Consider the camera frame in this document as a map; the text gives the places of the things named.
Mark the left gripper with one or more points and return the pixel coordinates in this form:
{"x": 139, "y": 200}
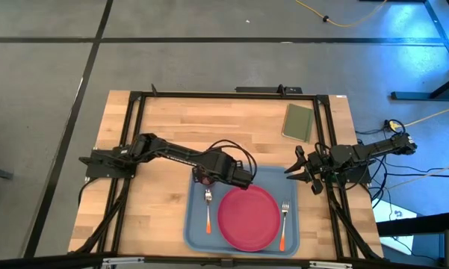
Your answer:
{"x": 229, "y": 170}

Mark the white floor panel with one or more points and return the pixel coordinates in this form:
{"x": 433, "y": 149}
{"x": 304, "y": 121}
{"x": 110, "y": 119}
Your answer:
{"x": 392, "y": 213}

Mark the yellow power plug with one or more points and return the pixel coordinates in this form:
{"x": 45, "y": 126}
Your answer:
{"x": 392, "y": 126}

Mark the black mounting bar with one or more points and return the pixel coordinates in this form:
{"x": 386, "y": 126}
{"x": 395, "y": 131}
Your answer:
{"x": 261, "y": 90}

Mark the black table edge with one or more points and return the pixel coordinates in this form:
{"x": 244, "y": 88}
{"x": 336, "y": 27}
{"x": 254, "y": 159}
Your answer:
{"x": 426, "y": 223}

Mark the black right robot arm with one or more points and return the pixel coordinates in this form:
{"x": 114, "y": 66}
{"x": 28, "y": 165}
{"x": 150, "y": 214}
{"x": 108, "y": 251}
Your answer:
{"x": 377, "y": 147}

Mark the black aluminium table frame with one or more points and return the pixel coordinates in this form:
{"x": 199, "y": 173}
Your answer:
{"x": 228, "y": 95}

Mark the green notebook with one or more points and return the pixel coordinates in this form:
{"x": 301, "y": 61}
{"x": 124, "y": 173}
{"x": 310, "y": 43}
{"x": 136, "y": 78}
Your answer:
{"x": 298, "y": 122}

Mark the black frame crossbar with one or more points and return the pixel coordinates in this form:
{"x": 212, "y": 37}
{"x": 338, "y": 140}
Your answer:
{"x": 59, "y": 260}

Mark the red ribbed cup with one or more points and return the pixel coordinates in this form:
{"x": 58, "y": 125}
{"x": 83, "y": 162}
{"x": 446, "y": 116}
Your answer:
{"x": 208, "y": 181}

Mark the red round plate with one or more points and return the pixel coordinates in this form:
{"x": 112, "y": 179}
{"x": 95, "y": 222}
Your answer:
{"x": 248, "y": 218}

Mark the blue-grey plastic tray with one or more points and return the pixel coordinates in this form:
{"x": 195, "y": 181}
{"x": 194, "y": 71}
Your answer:
{"x": 194, "y": 224}

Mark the black table leg frame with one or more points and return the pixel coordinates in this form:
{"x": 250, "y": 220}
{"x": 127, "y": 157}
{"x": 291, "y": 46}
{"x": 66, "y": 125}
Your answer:
{"x": 426, "y": 96}

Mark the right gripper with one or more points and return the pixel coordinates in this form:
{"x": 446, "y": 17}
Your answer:
{"x": 319, "y": 164}

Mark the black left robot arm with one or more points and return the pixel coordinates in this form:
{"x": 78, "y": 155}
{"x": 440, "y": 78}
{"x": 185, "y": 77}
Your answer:
{"x": 179, "y": 157}

